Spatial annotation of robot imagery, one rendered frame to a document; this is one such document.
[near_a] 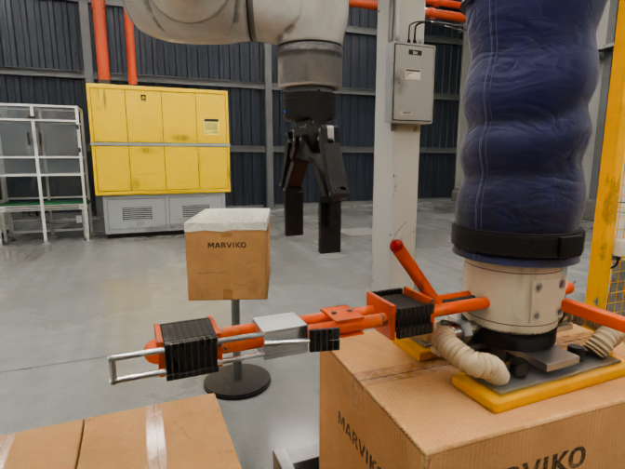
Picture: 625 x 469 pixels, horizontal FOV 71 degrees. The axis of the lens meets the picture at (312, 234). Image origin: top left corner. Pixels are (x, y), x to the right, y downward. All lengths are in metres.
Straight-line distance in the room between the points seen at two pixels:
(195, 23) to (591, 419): 0.82
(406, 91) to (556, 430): 1.34
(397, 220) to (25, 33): 10.35
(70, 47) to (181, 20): 10.79
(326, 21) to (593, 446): 0.76
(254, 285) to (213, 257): 0.25
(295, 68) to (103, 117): 7.34
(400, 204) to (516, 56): 1.15
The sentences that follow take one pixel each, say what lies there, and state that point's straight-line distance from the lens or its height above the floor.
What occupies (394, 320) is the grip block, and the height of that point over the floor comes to 1.08.
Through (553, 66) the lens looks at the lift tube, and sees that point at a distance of 0.80.
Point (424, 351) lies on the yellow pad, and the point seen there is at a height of 0.97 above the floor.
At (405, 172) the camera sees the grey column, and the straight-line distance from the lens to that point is 1.87.
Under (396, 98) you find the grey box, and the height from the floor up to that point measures 1.56.
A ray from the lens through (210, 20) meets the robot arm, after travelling 0.60.
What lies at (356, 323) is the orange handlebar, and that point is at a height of 1.08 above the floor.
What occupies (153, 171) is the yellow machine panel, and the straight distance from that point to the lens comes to 7.86.
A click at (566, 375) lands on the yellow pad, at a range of 0.89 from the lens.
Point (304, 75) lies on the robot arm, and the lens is 0.60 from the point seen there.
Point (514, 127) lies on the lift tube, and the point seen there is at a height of 1.38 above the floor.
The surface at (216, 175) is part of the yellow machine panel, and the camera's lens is 7.95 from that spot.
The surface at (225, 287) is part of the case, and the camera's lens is 2.27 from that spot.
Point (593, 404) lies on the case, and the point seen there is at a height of 0.95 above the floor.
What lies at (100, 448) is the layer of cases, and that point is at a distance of 1.46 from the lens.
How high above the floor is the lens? 1.34
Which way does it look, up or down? 10 degrees down
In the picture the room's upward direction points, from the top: straight up
